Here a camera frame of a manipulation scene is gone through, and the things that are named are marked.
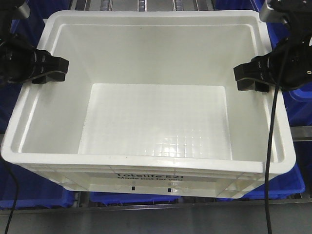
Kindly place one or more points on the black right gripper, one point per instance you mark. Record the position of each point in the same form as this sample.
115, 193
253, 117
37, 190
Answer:
293, 54

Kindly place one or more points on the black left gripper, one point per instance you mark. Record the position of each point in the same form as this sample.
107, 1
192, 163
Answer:
20, 62

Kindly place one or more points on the white plastic tote bin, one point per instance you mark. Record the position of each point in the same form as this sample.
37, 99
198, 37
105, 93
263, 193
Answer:
149, 105

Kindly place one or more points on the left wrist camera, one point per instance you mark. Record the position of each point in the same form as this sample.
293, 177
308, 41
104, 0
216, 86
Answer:
17, 9

